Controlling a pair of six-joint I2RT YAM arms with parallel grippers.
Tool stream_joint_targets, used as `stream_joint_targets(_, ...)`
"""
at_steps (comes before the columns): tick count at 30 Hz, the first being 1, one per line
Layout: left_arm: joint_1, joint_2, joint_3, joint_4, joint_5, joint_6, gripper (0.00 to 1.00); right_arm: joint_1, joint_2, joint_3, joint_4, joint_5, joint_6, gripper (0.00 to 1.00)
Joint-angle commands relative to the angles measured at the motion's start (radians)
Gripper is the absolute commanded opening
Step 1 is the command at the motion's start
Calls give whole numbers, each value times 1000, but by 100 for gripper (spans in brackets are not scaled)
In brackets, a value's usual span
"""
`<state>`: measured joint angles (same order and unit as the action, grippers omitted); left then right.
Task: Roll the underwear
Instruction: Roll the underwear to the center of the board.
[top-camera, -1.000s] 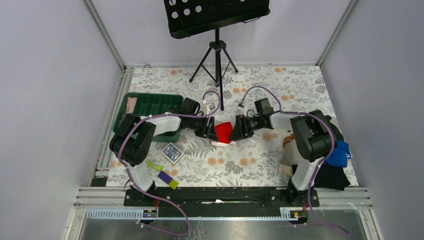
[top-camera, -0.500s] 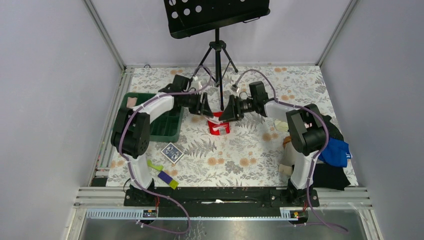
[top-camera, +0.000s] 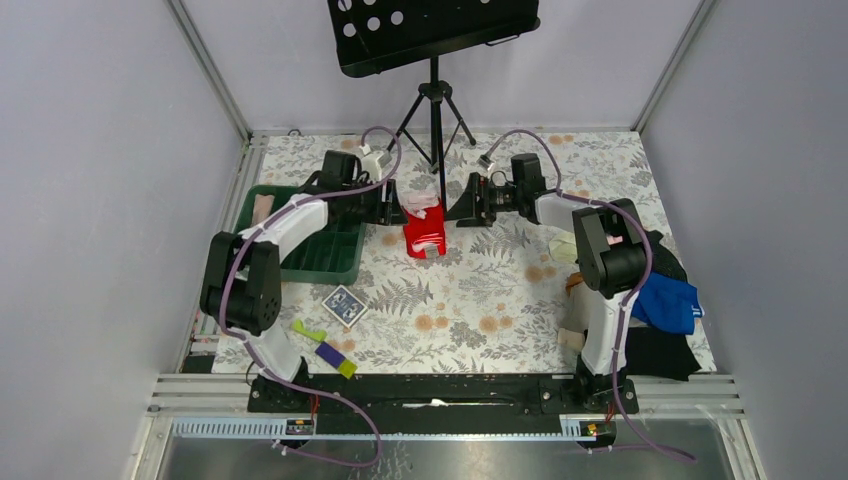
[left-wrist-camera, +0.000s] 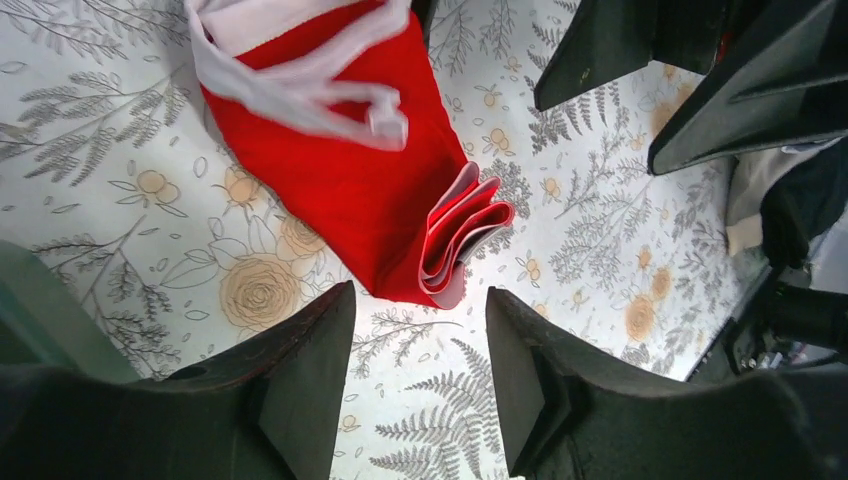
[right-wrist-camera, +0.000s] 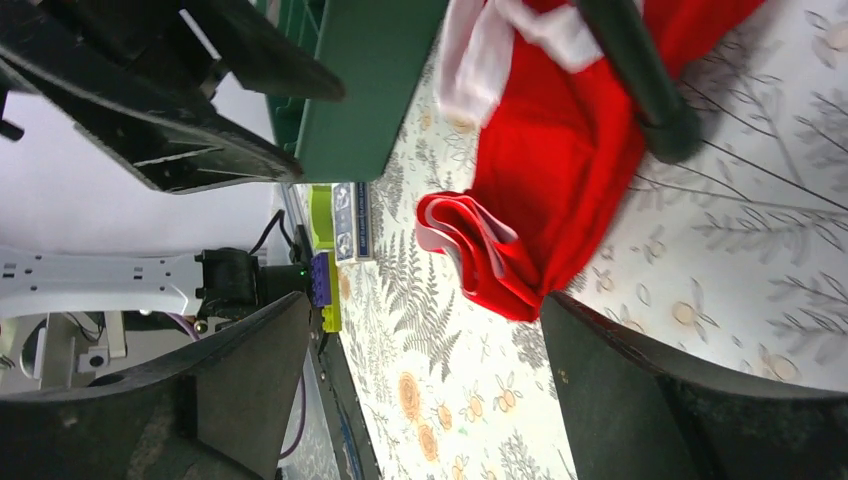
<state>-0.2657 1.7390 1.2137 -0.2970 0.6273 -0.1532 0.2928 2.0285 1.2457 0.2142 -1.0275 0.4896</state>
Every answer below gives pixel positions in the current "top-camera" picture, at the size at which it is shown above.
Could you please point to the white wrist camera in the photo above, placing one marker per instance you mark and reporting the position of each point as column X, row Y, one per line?
column 486, row 163
column 375, row 163

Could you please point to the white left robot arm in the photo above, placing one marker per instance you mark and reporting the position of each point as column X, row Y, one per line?
column 241, row 287

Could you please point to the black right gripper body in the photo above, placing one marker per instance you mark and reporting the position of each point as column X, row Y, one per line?
column 493, row 199

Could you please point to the red underwear white trim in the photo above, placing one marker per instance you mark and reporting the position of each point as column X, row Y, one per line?
column 424, row 233

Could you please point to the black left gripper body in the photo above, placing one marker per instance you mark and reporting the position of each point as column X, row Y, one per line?
column 368, row 205

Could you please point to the pink rolled cloth in tray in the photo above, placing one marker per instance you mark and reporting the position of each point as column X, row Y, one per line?
column 262, row 207

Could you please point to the lime green plastic piece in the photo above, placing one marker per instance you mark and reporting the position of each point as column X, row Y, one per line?
column 318, row 336

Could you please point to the blue playing card box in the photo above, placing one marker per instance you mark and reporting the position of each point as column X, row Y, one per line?
column 344, row 306

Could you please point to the brown garment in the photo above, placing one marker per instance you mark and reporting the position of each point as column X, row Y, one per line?
column 573, row 281

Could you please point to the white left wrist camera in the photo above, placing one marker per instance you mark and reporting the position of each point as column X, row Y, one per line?
column 375, row 163

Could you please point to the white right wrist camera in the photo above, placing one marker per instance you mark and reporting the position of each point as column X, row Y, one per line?
column 486, row 163

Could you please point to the black music stand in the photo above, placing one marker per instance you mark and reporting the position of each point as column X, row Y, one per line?
column 373, row 37

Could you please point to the black mesh garment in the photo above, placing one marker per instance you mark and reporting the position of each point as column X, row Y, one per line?
column 664, row 262

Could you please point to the beige grey garment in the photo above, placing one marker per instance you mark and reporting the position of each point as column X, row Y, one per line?
column 573, row 328

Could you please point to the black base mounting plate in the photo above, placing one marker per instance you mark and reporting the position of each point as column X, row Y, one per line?
column 419, row 404

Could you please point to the floral patterned table mat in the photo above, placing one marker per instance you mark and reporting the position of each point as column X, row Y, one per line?
column 496, row 300

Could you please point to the green plastic divided tray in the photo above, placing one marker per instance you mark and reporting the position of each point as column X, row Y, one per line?
column 330, row 256

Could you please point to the pale yellow-green garment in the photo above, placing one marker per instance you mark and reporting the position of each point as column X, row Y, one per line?
column 562, row 248

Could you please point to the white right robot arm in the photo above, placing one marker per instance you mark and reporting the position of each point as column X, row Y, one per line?
column 613, row 252

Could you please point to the purple and green block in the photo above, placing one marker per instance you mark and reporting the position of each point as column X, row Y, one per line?
column 336, row 359

